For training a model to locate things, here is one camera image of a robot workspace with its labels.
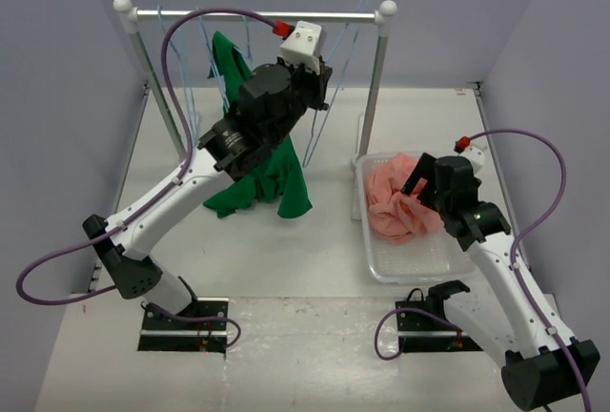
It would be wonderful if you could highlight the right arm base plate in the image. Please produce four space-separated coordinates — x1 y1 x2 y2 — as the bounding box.
396 312 481 353

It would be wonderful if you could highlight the metal clothes rack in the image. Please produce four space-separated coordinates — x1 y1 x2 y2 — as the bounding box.
112 0 398 220

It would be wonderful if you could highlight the clear plastic basket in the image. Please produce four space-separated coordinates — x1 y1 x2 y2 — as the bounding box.
352 153 476 286

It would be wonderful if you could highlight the empty blue hanger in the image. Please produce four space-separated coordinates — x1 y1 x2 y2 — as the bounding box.
169 31 200 145
197 15 221 82

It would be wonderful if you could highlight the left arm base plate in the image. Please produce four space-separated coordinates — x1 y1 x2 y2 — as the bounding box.
137 298 229 354

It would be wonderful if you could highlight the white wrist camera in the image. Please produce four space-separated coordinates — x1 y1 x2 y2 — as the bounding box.
459 143 486 175
279 21 326 75

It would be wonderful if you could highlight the blue hanger with green shirt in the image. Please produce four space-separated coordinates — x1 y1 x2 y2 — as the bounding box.
241 15 254 63

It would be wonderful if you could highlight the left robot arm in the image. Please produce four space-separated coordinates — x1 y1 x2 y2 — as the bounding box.
83 60 333 329

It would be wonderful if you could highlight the pink t shirt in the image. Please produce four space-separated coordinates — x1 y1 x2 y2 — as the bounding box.
365 154 442 245

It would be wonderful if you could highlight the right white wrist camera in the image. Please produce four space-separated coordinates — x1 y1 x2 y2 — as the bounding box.
459 143 486 175

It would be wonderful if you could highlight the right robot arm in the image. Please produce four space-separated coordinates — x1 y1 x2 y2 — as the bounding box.
402 154 600 411

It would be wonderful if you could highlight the green t shirt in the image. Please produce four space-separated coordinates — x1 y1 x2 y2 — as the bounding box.
204 31 312 219

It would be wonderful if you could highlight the blue hanger of pink shirt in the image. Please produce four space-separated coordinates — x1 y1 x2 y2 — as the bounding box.
301 23 362 169

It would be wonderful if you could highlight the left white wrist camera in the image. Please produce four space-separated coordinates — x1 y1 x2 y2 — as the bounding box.
279 21 326 75

